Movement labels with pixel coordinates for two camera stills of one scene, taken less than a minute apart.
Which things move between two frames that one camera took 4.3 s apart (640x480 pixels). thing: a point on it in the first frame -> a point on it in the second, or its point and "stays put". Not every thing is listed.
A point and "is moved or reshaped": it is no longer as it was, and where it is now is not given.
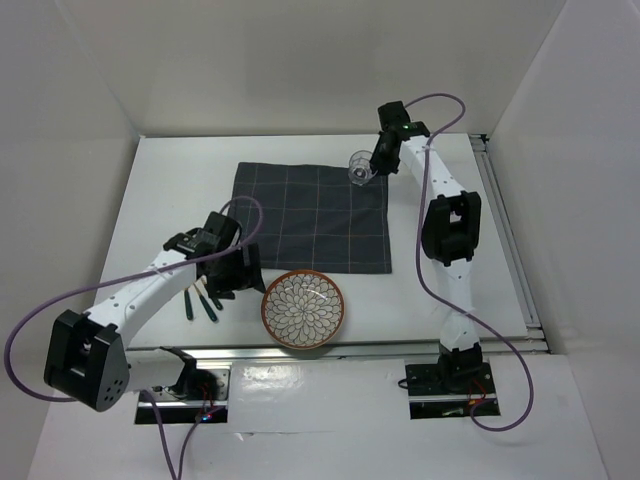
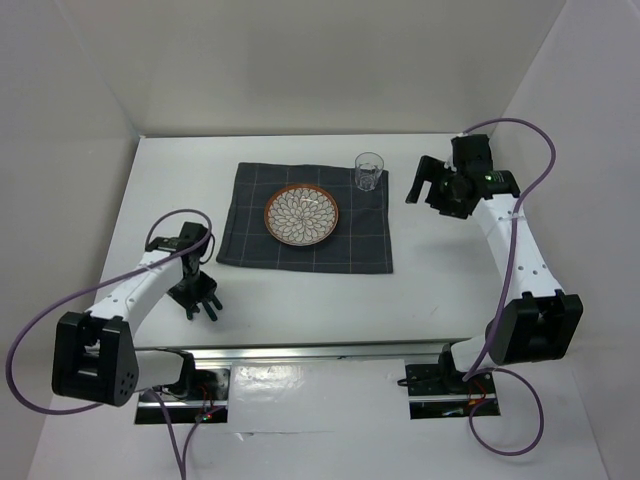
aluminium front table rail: x=499 y=346 stays put
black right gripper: x=377 y=163 -> x=429 y=167
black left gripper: x=245 y=276 -> x=206 y=288
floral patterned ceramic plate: x=303 y=309 -> x=301 y=215
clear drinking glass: x=360 y=171 is moved or reshaped
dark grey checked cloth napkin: x=315 y=217 stays put
